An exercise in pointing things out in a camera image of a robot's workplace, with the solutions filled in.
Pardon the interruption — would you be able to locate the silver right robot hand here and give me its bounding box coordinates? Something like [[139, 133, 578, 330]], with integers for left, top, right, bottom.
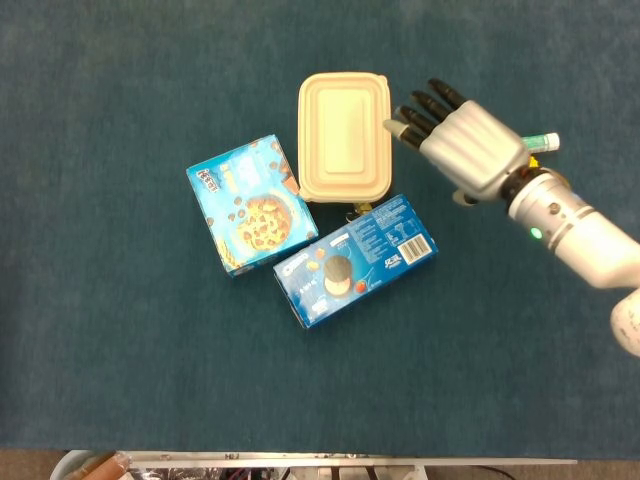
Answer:
[[382, 77, 532, 206]]

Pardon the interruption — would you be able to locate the white green glue stick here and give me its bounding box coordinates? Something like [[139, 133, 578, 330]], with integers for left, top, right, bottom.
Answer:
[[521, 131, 561, 154]]

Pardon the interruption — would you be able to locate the gold binder clip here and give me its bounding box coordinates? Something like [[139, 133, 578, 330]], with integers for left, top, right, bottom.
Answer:
[[343, 201, 374, 221]]

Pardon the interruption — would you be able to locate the beige lidded lunch box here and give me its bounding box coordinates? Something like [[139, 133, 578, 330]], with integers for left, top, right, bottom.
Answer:
[[296, 71, 396, 205]]

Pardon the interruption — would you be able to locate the blue Oreo box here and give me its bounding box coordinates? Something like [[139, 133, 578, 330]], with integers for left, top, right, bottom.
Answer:
[[272, 193, 440, 330]]

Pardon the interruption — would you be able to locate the light blue cookie box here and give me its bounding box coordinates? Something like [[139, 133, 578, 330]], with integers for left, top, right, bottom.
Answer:
[[185, 133, 320, 279]]

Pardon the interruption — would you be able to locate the blue felt table cloth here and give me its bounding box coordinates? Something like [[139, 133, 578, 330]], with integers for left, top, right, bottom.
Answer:
[[0, 0, 640, 459]]

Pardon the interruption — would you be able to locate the white plastic bucket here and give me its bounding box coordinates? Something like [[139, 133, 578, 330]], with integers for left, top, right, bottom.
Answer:
[[49, 449, 119, 480]]

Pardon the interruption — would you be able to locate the metal table frame rail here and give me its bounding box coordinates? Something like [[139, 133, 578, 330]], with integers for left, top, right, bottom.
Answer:
[[115, 450, 579, 471]]

